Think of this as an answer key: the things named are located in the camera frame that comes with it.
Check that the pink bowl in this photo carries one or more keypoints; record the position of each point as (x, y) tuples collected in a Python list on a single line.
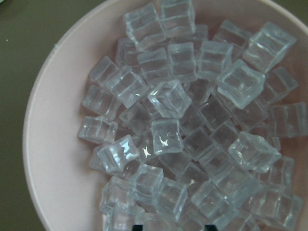
[(64, 190)]

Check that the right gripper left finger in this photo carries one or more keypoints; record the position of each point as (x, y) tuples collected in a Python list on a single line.
[(137, 228)]

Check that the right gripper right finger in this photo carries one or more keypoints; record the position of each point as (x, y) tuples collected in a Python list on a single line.
[(210, 227)]

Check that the clear ice cube pile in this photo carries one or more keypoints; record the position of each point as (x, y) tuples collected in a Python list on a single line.
[(188, 127)]

